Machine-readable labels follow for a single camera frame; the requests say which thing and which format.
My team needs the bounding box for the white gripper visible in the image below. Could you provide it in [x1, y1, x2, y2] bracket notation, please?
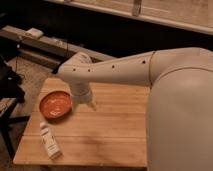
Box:
[70, 83, 96, 112]

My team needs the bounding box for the white plastic bottle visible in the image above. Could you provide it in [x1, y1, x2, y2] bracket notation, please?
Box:
[40, 122, 61, 160]

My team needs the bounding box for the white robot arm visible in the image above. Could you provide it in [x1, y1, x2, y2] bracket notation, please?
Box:
[58, 47, 213, 171]

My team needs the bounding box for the orange ceramic bowl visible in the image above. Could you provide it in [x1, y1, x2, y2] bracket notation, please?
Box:
[39, 91, 72, 119]

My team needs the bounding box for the wooden table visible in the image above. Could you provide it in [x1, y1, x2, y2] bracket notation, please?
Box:
[13, 84, 149, 167]

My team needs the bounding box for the long wooden beam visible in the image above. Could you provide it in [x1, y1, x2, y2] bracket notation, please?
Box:
[0, 25, 113, 61]

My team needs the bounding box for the white box on ledge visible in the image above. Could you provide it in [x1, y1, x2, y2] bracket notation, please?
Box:
[25, 28, 43, 39]

